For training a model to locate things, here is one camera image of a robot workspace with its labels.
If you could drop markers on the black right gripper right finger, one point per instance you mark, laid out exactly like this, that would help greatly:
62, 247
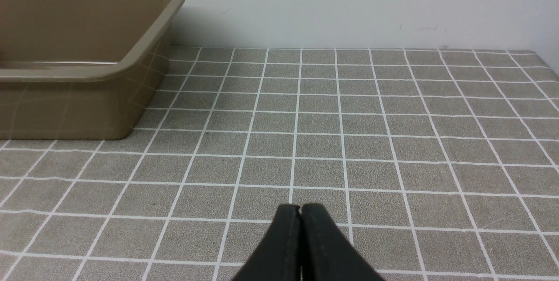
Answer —
325, 253

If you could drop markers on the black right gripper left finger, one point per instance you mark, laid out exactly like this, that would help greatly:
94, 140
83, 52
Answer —
276, 258

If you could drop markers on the grey checkered tablecloth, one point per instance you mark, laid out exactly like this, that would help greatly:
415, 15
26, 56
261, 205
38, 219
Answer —
436, 164

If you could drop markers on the olive green plastic bin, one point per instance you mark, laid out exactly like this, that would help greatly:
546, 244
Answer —
81, 69

